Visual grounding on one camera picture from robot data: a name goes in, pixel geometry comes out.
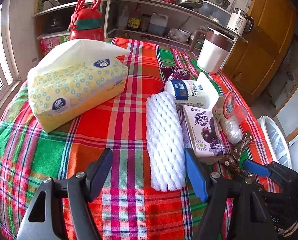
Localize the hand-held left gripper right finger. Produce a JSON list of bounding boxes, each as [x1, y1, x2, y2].
[[185, 147, 276, 240]]

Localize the purple fruit milk carton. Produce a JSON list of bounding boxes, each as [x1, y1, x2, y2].
[[180, 104, 228, 165]]

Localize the yellow tissue pack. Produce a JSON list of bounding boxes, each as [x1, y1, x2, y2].
[[27, 39, 131, 134]]

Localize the soy sauce bottle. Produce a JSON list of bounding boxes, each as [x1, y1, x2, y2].
[[127, 5, 142, 30]]

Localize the wooden door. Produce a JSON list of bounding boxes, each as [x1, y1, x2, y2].
[[220, 0, 298, 105]]

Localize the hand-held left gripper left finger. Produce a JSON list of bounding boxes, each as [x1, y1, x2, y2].
[[16, 148, 114, 240]]

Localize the white electric kettle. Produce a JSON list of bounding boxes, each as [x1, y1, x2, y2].
[[226, 7, 255, 34]]

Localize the clear plastic container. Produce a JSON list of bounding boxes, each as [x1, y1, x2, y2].
[[199, 1, 233, 28]]

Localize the white foam fruit net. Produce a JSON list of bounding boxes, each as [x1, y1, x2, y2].
[[145, 92, 187, 192]]

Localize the person's black clothing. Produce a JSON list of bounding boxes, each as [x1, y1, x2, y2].
[[264, 130, 298, 240]]

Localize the crumpled plastic bags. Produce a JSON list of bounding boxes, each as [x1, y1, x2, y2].
[[168, 27, 192, 42]]

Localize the black pot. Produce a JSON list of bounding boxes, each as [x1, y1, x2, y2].
[[45, 17, 64, 33]]

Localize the plaid tablecloth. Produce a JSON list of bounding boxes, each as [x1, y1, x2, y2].
[[0, 37, 281, 240]]

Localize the beige power strip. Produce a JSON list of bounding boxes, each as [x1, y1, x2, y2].
[[34, 0, 47, 14]]

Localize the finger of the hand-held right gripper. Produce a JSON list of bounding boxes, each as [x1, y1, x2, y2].
[[242, 159, 298, 188]]

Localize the grey metal shelf rack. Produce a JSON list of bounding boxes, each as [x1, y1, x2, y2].
[[96, 0, 248, 53]]

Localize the translucent bin liner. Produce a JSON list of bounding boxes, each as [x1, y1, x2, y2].
[[264, 121, 291, 165]]

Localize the clear plastic wrap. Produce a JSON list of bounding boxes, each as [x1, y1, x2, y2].
[[219, 117, 243, 144]]

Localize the black frying pan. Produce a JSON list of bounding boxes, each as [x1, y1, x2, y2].
[[175, 0, 204, 9]]

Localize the pink and green boxes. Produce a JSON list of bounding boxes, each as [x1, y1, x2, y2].
[[40, 35, 70, 58]]

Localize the low grey shelf rack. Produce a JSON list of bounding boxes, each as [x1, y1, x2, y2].
[[34, 0, 107, 55]]

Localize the white trash bin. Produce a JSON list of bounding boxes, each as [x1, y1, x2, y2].
[[257, 115, 292, 171]]

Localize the purple snack wrapper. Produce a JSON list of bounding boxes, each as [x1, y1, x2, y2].
[[159, 66, 191, 83]]

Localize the white jug with brown lid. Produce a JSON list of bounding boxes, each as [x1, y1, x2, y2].
[[189, 27, 235, 75]]

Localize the red water bottle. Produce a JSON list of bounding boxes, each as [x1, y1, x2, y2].
[[69, 0, 105, 42]]

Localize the clear cup with orange lid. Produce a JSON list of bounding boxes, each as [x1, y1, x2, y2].
[[223, 91, 248, 119]]

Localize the brown candy wrapper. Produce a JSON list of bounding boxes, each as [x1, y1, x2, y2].
[[219, 154, 250, 178], [233, 134, 254, 163]]

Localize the plastic oil jug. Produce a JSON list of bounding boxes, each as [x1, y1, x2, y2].
[[148, 14, 169, 36]]

